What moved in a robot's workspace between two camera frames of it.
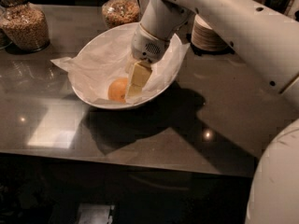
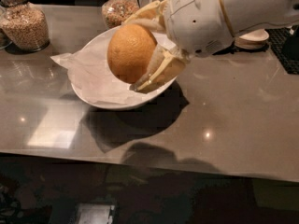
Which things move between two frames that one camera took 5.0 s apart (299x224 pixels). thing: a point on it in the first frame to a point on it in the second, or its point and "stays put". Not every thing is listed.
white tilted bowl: (106, 56) stays put
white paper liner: (104, 60) stays put
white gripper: (146, 46) to (196, 23)
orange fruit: (118, 90) to (130, 49)
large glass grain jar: (23, 25) stays put
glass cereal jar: (121, 8) stays put
